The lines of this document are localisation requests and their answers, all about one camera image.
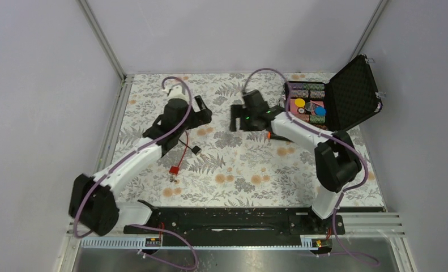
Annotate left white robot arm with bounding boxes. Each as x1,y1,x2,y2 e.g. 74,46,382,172
69,96,212,236

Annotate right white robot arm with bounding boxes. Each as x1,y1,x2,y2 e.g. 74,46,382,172
229,90,362,233

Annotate yellow poker chip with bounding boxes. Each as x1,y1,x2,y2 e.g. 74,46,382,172
294,98,306,108

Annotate floral tablecloth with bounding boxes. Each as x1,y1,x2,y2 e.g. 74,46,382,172
112,73,385,207

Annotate blue poker chip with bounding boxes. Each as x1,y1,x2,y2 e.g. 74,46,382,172
314,107,326,116

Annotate black poker chip case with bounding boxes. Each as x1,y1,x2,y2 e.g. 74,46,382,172
283,54,383,131

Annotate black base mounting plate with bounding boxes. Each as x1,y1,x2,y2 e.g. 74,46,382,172
146,207,345,247

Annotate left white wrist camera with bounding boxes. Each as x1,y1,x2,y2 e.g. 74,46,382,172
162,84,187,100

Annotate red and black clip wires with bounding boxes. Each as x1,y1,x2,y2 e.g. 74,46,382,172
169,129,203,184

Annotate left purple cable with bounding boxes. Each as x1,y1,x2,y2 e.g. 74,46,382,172
72,76,193,239

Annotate purple cable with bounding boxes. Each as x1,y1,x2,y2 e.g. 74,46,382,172
72,76,193,239
243,68,370,219

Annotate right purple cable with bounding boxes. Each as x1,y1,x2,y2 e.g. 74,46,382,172
243,68,370,219

